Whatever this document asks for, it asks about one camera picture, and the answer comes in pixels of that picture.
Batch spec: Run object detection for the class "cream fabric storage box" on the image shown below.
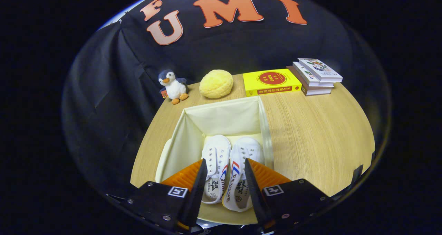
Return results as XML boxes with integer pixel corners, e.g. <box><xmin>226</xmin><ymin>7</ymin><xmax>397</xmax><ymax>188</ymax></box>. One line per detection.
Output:
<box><xmin>155</xmin><ymin>96</ymin><xmax>275</xmax><ymax>225</ymax></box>

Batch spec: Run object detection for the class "yellow book red circle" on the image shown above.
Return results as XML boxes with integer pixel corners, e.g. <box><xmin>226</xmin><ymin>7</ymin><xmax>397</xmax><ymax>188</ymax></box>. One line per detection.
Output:
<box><xmin>242</xmin><ymin>68</ymin><xmax>302</xmax><ymax>97</ymax></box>

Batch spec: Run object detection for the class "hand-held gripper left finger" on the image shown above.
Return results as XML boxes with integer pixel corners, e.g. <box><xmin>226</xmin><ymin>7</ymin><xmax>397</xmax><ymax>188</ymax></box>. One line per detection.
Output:
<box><xmin>121</xmin><ymin>158</ymin><xmax>208</xmax><ymax>233</ymax></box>

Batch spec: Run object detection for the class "penguin plush toy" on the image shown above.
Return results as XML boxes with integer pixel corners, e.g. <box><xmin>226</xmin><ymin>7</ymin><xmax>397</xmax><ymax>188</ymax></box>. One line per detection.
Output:
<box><xmin>158</xmin><ymin>69</ymin><xmax>189</xmax><ymax>105</ymax></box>

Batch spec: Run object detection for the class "brown cover book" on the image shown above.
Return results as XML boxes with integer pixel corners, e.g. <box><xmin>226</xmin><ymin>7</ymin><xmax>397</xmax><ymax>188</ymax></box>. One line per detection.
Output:
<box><xmin>286</xmin><ymin>66</ymin><xmax>333</xmax><ymax>96</ymax></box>

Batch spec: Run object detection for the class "white illustrated book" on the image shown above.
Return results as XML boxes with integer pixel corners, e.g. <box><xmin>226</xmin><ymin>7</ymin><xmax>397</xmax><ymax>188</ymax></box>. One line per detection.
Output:
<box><xmin>298</xmin><ymin>58</ymin><xmax>343</xmax><ymax>83</ymax></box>

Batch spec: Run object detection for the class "white canvas shoe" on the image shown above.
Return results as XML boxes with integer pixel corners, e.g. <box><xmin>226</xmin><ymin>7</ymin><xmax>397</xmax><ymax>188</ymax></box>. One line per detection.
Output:
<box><xmin>201</xmin><ymin>135</ymin><xmax>231</xmax><ymax>205</ymax></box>
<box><xmin>222</xmin><ymin>137</ymin><xmax>265</xmax><ymax>213</ymax></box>

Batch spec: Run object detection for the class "yellow bun plush toy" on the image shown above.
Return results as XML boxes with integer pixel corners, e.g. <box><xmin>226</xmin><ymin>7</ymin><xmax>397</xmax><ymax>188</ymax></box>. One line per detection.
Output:
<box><xmin>199</xmin><ymin>69</ymin><xmax>234</xmax><ymax>99</ymax></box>

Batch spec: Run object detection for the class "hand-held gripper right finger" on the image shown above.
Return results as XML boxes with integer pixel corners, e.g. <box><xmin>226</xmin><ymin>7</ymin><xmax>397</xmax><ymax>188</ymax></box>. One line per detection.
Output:
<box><xmin>244</xmin><ymin>158</ymin><xmax>335</xmax><ymax>233</ymax></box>

